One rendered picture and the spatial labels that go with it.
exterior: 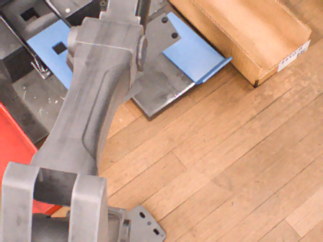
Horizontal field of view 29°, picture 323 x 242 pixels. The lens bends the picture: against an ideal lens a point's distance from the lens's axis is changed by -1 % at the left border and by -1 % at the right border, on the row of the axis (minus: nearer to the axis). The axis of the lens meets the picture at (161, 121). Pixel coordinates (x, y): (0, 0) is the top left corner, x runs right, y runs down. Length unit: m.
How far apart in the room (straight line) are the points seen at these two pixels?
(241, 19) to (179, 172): 0.32
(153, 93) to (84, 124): 0.47
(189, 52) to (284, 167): 0.26
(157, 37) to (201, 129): 0.25
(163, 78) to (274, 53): 0.21
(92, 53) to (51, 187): 0.17
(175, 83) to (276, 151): 0.21
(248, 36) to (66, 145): 0.63
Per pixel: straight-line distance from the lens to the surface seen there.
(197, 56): 1.10
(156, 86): 1.07
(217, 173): 1.03
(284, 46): 1.15
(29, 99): 1.11
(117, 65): 0.67
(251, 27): 1.17
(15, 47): 1.06
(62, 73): 1.01
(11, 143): 1.07
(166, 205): 1.01
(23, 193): 0.56
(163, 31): 0.86
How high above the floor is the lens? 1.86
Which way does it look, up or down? 65 degrees down
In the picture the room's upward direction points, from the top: straight up
